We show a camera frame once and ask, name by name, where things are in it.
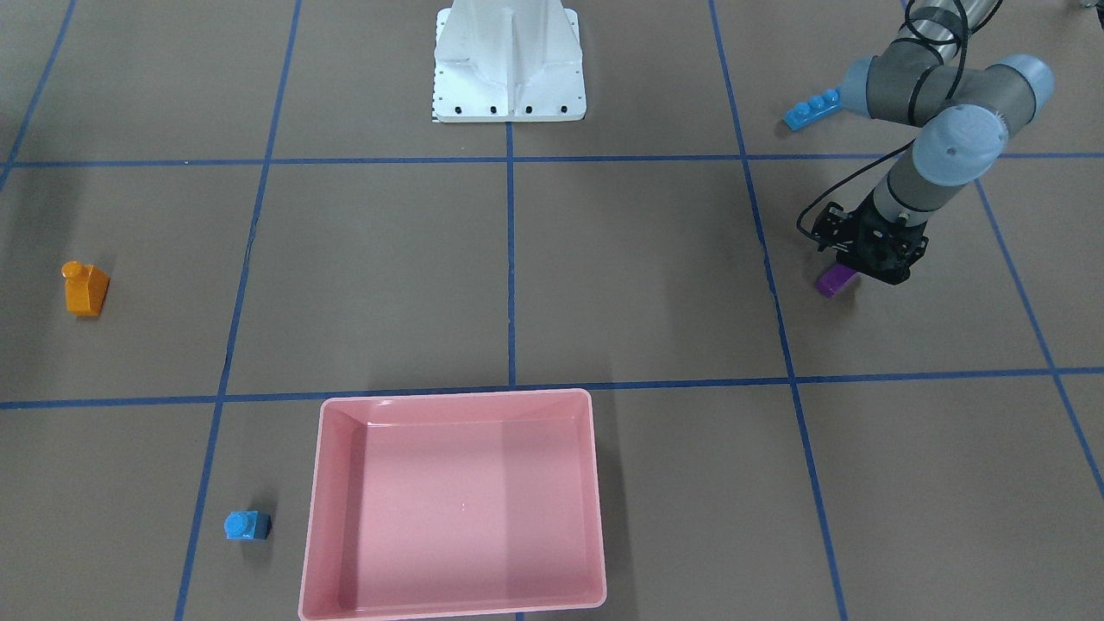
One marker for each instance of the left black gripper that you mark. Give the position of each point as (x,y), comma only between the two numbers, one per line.
(835,226)

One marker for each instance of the purple block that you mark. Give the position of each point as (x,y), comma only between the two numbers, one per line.
(835,280)

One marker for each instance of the orange block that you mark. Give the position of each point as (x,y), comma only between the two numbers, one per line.
(86,288)

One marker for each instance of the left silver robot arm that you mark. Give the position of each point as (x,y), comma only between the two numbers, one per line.
(965,119)

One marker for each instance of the pink plastic box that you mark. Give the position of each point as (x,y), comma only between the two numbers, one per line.
(450,505)

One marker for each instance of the long blue block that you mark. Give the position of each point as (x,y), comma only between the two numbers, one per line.
(814,109)

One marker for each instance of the small blue block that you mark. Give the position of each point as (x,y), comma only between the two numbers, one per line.
(247,525)

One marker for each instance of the white pedestal column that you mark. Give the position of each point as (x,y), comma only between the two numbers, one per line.
(508,61)

